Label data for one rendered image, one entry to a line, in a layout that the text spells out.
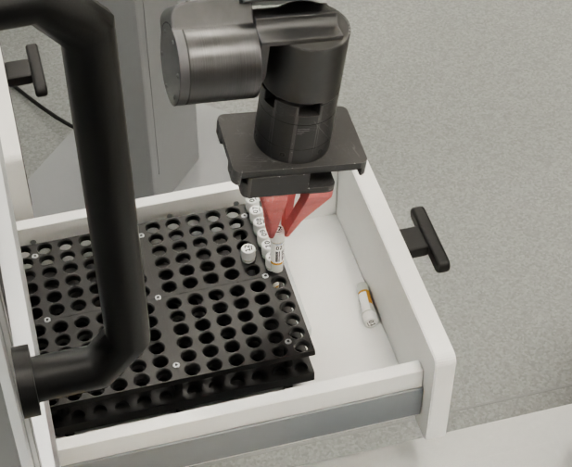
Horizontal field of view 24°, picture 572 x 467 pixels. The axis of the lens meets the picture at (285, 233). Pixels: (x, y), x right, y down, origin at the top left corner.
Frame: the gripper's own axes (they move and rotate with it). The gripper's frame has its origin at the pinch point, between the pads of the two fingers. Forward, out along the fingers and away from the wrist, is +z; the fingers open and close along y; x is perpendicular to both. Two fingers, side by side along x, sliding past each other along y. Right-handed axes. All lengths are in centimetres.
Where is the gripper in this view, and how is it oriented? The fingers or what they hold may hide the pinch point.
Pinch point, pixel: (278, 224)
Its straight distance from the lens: 106.6
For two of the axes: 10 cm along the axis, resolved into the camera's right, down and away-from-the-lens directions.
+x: 2.3, 7.1, -6.7
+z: -1.2, 7.0, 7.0
